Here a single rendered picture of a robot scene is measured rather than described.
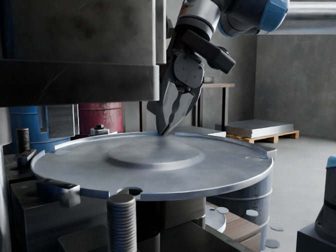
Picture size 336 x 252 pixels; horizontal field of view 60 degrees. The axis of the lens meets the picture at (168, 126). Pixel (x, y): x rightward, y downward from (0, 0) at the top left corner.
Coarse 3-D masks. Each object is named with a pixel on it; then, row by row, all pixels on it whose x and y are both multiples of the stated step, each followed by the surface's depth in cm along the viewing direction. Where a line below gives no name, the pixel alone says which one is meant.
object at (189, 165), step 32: (32, 160) 33; (64, 160) 35; (96, 160) 35; (128, 160) 33; (160, 160) 33; (192, 160) 34; (224, 160) 35; (256, 160) 35; (96, 192) 24; (160, 192) 23; (192, 192) 24; (224, 192) 25
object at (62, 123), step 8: (72, 104) 28; (48, 112) 27; (56, 112) 28; (64, 112) 28; (72, 112) 29; (48, 120) 27; (56, 120) 28; (64, 120) 28; (72, 120) 29; (40, 128) 31; (48, 128) 28; (56, 128) 28; (64, 128) 28; (72, 128) 29; (48, 136) 28; (56, 136) 28; (64, 136) 28; (72, 136) 29
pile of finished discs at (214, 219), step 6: (210, 210) 118; (216, 210) 116; (210, 216) 111; (216, 216) 111; (222, 216) 111; (210, 222) 106; (216, 222) 106; (222, 222) 106; (216, 228) 102; (222, 228) 102
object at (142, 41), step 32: (0, 0) 20; (32, 0) 21; (64, 0) 22; (96, 0) 23; (128, 0) 25; (160, 0) 30; (0, 32) 20; (32, 32) 21; (64, 32) 22; (96, 32) 24; (128, 32) 25; (160, 32) 30
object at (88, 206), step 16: (16, 176) 30; (32, 176) 30; (16, 192) 25; (32, 192) 25; (16, 208) 25; (32, 208) 23; (48, 208) 23; (64, 208) 24; (80, 208) 25; (96, 208) 26; (16, 224) 26; (32, 224) 23; (48, 224) 23; (64, 224) 24; (80, 224) 25; (96, 224) 26; (32, 240) 23; (48, 240) 24
